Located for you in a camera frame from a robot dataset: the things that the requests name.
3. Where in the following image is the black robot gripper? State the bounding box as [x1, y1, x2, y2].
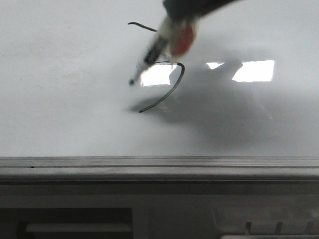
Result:
[163, 0, 235, 21]

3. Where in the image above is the white black whiteboard marker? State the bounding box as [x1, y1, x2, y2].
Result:
[129, 16, 173, 86]

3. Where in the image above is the white whiteboard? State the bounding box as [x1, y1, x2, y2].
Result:
[0, 0, 319, 157]

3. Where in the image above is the grey aluminium marker tray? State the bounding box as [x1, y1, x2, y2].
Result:
[0, 156, 319, 183]

